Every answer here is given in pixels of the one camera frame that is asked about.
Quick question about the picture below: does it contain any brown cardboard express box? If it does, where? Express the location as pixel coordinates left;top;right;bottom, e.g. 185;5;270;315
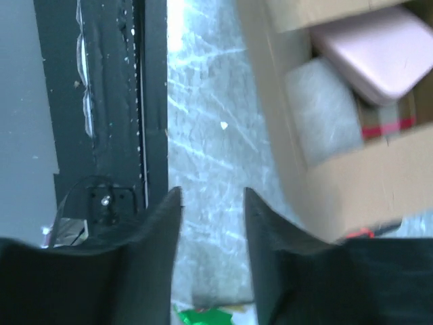
237;1;432;242

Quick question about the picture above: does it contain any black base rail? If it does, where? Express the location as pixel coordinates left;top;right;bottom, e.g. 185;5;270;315
34;1;168;247

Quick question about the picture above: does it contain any red black utility knife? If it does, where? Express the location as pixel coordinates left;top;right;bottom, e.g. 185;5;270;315
346;220;402;238

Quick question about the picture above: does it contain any plaid pattern glasses case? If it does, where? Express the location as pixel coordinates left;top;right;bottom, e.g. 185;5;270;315
356;91;416;142

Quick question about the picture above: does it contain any green cassava chips bag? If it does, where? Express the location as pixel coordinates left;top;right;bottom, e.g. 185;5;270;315
173;305;248;325

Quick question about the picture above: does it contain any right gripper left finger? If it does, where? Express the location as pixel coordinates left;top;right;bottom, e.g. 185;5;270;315
1;187;182;324

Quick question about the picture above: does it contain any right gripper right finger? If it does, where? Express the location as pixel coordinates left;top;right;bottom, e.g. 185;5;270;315
244;188;432;324

